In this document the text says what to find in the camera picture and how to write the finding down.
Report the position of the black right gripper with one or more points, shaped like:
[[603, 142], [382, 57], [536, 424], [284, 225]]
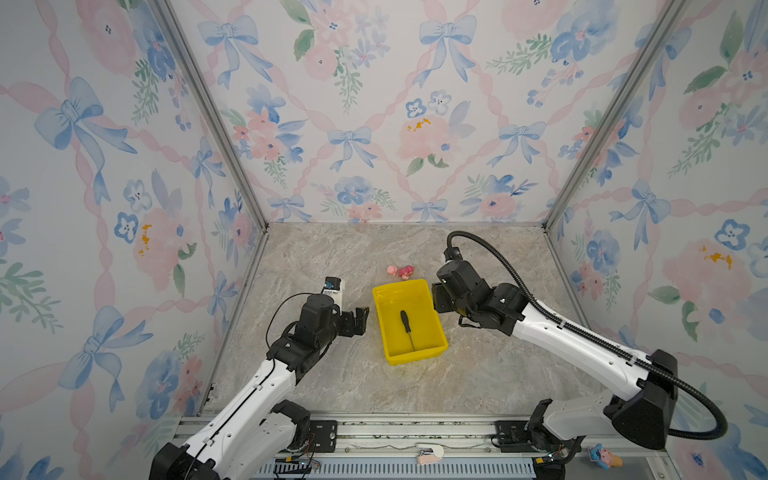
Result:
[[438, 294]]

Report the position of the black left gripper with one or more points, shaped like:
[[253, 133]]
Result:
[[359, 319]]

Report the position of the black handled screwdriver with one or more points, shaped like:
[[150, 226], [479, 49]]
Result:
[[407, 327]]

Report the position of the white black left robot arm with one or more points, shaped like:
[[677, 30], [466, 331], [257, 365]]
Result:
[[261, 421]]

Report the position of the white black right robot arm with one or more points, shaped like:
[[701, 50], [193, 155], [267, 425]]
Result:
[[636, 403]]

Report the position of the yellow plastic bin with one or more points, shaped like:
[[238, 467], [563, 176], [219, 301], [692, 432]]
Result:
[[414, 297]]

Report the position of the dark pink toy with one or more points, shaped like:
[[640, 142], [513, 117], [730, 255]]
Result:
[[404, 273]]

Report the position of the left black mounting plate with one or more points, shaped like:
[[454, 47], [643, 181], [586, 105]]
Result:
[[314, 436]]

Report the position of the black mounting plate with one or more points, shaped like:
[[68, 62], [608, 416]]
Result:
[[314, 436], [518, 436]]

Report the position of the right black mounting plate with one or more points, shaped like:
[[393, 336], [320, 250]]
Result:
[[518, 436]]

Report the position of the white pink tape piece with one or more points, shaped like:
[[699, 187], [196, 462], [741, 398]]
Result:
[[429, 454]]

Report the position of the small colourful toy figure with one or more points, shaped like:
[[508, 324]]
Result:
[[604, 457]]

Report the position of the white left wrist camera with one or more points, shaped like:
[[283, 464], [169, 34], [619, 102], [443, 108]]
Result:
[[333, 287]]

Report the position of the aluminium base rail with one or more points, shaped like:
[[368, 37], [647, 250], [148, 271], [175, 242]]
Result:
[[387, 446]]

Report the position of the right corner aluminium post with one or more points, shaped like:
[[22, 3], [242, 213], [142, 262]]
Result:
[[658, 36]]

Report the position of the corner aluminium post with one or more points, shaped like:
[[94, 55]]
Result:
[[658, 36], [179, 46]]

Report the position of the left corner aluminium post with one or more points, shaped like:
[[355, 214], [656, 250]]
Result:
[[179, 46]]

